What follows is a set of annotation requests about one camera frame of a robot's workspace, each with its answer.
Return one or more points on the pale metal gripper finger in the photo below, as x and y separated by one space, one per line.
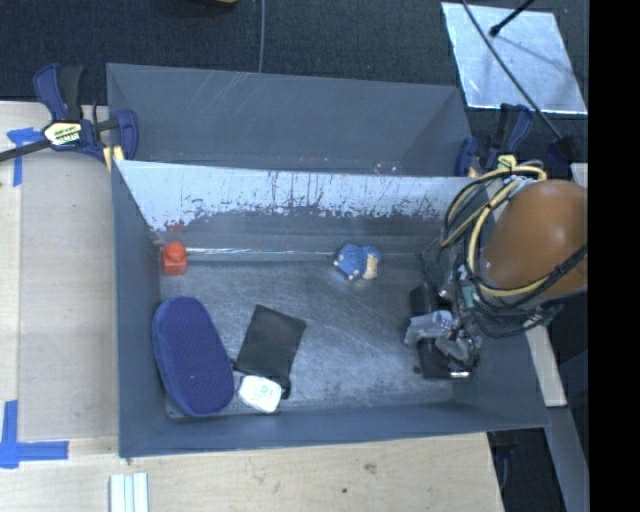
452 350
425 325

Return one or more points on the blue toy animal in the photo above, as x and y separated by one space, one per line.
352 260

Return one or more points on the grey metal bin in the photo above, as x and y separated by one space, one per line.
320 320

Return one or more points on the black cloth pouch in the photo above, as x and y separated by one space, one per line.
270 340

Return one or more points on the small white container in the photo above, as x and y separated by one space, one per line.
259 394

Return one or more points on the blue oval case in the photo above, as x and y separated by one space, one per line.
192 355

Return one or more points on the small red toy block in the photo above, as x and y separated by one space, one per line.
174 260

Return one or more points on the pale wood board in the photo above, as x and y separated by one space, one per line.
65 300

